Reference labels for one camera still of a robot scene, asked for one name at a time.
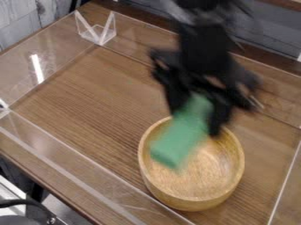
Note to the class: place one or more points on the clear acrylic corner bracket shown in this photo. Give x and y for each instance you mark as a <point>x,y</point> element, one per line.
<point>100,34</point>

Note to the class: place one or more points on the clear acrylic tray wall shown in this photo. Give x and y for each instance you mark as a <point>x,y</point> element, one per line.
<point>81,102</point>

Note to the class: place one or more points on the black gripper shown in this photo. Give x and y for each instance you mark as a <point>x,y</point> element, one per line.
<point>201,67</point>

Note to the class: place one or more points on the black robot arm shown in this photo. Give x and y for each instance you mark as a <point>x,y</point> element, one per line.
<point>201,12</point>

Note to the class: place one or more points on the brown wooden bowl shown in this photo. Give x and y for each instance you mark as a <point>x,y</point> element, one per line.
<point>209,179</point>

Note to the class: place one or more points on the black metal mount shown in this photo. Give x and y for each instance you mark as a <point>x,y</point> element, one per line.
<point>68,216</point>

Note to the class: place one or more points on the green rectangular block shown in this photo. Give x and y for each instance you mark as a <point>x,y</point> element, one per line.
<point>187,131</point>

